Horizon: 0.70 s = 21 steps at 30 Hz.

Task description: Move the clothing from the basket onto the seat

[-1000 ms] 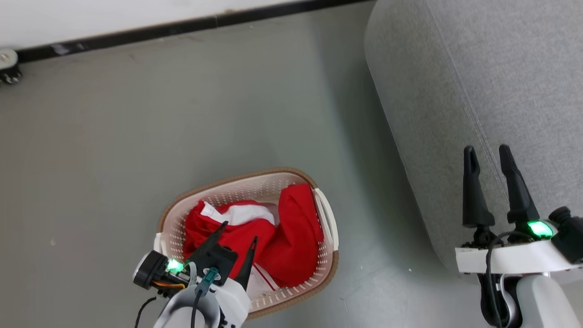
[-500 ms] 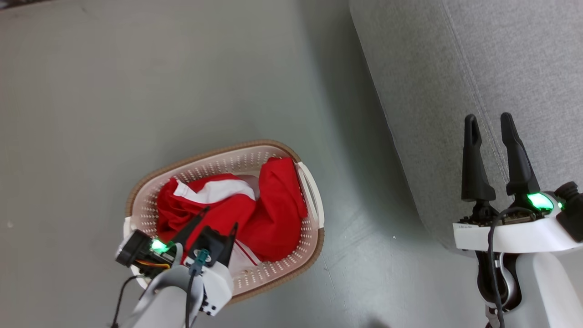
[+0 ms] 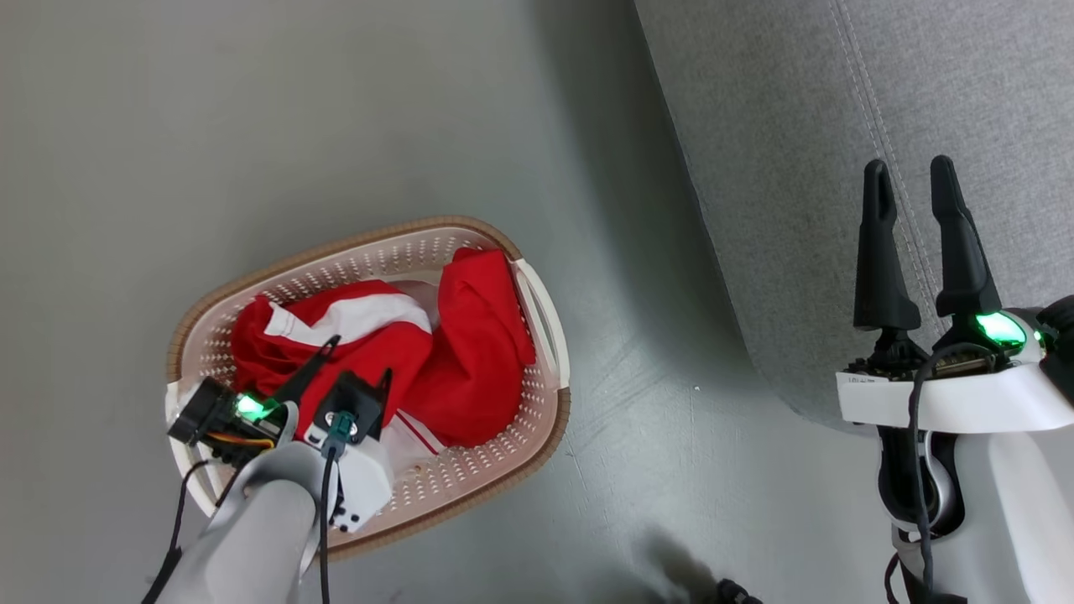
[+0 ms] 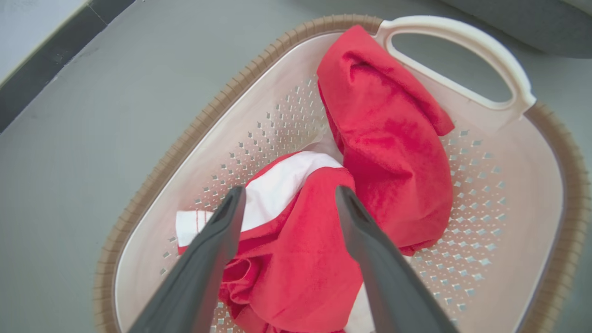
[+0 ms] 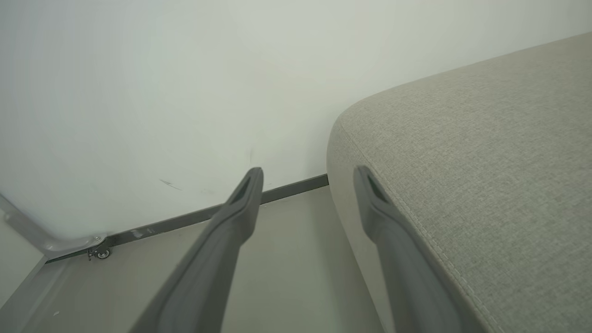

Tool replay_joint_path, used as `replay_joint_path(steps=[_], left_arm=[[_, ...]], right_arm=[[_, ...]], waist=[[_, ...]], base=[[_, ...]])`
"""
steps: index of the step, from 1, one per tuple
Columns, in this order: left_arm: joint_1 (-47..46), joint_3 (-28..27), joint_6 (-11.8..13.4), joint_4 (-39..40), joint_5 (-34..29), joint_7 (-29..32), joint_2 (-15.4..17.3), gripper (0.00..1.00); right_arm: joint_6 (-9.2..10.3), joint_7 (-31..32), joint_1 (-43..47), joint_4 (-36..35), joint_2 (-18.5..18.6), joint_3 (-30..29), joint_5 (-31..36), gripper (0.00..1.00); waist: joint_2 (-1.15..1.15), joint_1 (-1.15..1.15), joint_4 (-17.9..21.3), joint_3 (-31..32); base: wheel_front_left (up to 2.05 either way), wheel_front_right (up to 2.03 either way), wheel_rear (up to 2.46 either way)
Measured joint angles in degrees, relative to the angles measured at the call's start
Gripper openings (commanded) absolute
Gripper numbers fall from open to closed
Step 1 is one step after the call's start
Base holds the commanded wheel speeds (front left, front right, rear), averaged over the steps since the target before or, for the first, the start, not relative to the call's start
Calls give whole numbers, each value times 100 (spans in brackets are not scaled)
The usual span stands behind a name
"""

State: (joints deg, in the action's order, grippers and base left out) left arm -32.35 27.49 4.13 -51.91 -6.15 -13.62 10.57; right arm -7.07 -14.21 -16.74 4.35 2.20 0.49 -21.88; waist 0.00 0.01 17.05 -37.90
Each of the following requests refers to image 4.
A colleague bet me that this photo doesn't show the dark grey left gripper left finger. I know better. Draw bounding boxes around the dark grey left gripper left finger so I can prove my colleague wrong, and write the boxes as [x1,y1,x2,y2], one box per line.
[129,186,247,333]

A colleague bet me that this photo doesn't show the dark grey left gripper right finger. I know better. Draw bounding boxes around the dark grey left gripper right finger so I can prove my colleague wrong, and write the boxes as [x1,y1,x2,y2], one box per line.
[334,185,458,333]

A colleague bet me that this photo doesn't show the red and white garment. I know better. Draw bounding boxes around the red and white garment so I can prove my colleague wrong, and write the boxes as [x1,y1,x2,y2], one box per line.
[316,25,456,256]
[175,150,376,333]

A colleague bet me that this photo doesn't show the cream perforated laundry basket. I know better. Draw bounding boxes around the cream perforated laundry basket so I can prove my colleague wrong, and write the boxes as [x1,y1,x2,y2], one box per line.
[92,14,592,333]

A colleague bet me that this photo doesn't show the black skirting board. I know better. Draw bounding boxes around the black skirting board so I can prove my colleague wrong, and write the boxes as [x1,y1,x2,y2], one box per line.
[0,0,136,133]

